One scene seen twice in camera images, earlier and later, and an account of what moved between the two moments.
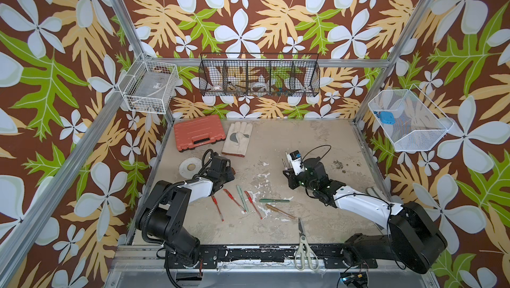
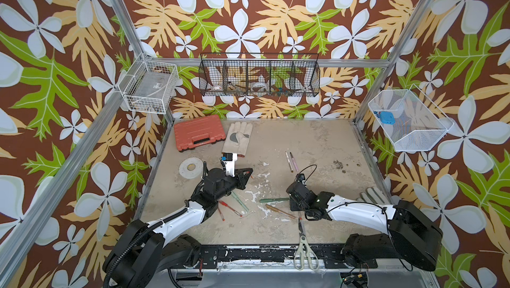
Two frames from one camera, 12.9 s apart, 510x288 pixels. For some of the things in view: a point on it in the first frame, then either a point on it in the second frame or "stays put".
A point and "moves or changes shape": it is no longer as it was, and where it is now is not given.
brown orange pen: x=277 y=210 stays put
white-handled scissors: x=303 y=252 stays put
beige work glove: x=238 y=139 stays put
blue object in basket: x=387 y=117 stays put
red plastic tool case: x=199 y=131 stays put
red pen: x=216 y=202 stays put
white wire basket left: x=149 y=86 stays put
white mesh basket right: x=419 y=123 stays put
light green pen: x=243 y=198 moves or changes shape
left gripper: x=230 y=176 to x=238 y=178
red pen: x=231 y=198 to x=226 y=205
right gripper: x=291 y=178 to x=291 y=205
